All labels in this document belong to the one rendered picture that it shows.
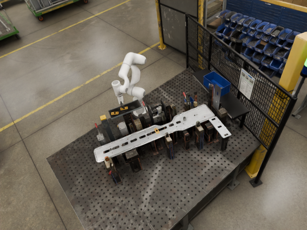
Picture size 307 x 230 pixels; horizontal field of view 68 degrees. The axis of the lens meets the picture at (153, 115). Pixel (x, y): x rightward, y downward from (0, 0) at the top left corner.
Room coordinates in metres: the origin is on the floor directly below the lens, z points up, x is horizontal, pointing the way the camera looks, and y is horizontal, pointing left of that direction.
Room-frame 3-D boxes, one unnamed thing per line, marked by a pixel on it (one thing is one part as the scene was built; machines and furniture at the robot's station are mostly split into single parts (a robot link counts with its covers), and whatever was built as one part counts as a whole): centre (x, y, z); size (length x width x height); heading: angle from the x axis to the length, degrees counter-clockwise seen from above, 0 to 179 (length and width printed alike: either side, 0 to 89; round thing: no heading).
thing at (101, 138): (1.57, 0.61, 0.88); 0.11 x 0.10 x 0.36; 14
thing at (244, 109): (1.97, -0.83, 1.02); 0.90 x 0.22 x 0.03; 14
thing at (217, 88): (1.73, -0.71, 1.17); 0.12 x 0.01 x 0.34; 14
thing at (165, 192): (1.66, -0.10, 0.68); 2.56 x 1.61 x 0.04; 121
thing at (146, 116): (1.74, 0.08, 0.89); 0.13 x 0.11 x 0.38; 14
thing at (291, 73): (1.36, -1.18, 1.00); 0.18 x 0.18 x 2.00; 14
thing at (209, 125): (1.51, -0.57, 0.84); 0.11 x 0.10 x 0.28; 14
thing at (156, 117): (1.78, -0.05, 0.94); 0.18 x 0.13 x 0.49; 104
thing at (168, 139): (1.40, -0.11, 0.87); 0.12 x 0.09 x 0.35; 14
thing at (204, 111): (1.55, 0.01, 1.00); 1.38 x 0.22 x 0.02; 104
